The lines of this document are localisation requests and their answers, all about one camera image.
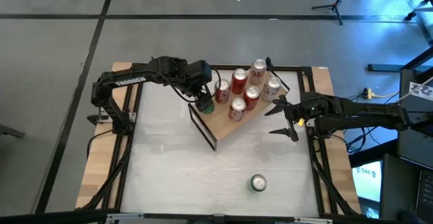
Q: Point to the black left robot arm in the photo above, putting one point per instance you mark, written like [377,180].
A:
[128,81]

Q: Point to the black desk unit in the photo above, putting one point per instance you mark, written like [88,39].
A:
[412,142]

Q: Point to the green Sprite can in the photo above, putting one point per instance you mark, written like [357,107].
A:
[258,182]
[208,109]

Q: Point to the red Coke Zero can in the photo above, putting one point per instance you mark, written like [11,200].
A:
[251,97]

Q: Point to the red Coca-Cola can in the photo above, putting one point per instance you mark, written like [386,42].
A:
[239,82]
[222,93]
[237,110]

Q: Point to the black keyboard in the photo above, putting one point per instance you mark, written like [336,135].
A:
[426,197]

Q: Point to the black stand base bar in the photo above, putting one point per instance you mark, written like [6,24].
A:
[385,67]

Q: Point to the yellow black power strip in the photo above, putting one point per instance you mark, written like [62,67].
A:
[368,93]

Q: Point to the white printed label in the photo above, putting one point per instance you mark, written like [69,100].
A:
[423,90]

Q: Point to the dark stand foot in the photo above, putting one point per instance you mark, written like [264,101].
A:
[10,131]

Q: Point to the black metal table frame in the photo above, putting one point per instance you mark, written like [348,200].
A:
[236,66]

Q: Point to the silver Diet Coke can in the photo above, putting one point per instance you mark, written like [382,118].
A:
[271,88]
[257,73]

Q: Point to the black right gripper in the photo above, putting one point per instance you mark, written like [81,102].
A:
[295,112]

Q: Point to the black tripod stand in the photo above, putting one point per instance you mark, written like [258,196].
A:
[335,5]

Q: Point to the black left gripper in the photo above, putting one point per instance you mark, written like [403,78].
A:
[199,76]

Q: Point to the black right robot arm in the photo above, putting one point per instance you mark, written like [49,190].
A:
[365,114]

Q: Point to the wooden shelf black metal frame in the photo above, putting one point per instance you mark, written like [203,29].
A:
[220,126]

